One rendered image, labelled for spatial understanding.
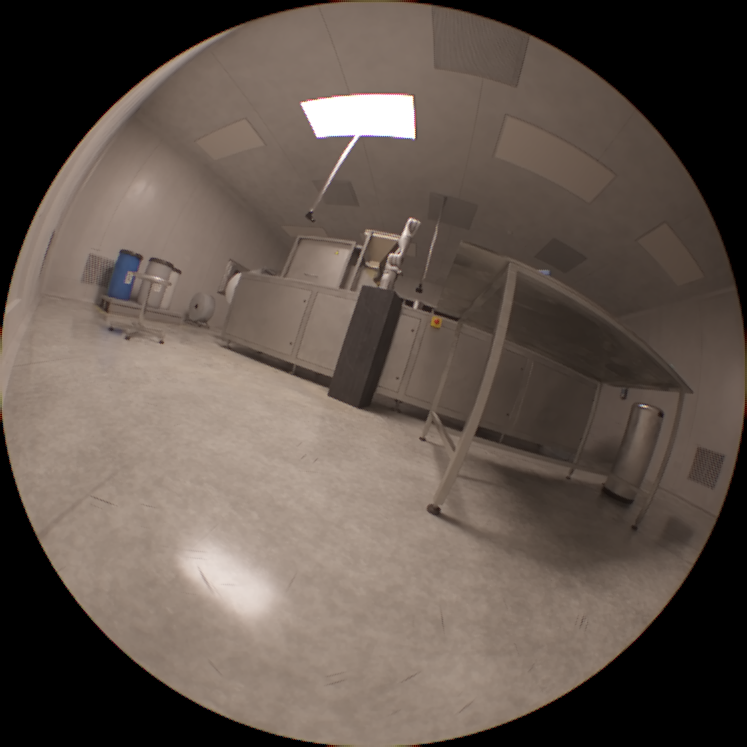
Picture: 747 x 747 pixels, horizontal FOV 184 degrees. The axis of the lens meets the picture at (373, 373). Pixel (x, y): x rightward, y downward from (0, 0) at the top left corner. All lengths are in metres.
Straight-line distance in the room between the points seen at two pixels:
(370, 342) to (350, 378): 0.27
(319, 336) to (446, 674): 1.93
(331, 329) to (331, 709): 1.92
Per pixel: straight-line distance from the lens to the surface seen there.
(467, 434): 0.57
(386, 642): 0.38
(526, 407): 2.01
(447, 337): 1.78
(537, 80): 2.46
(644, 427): 1.83
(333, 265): 2.27
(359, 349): 1.50
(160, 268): 3.50
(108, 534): 0.45
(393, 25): 2.47
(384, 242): 2.31
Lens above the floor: 0.33
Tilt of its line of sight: 3 degrees down
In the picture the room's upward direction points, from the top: 18 degrees clockwise
